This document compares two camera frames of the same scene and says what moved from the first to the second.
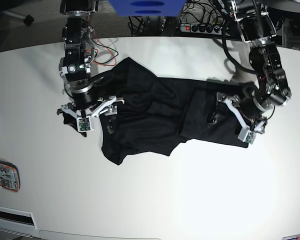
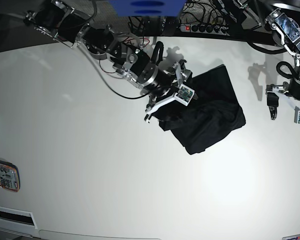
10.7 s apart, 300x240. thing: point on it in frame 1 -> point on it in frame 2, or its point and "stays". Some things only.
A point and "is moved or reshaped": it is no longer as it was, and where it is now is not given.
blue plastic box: (150, 8) stays
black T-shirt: (151, 113) is moved or reshaped
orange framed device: (4, 175) stays
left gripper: (107, 105) -> (183, 75)
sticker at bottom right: (294, 237) stays
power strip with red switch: (202, 28) stays
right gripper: (219, 108) -> (273, 99)
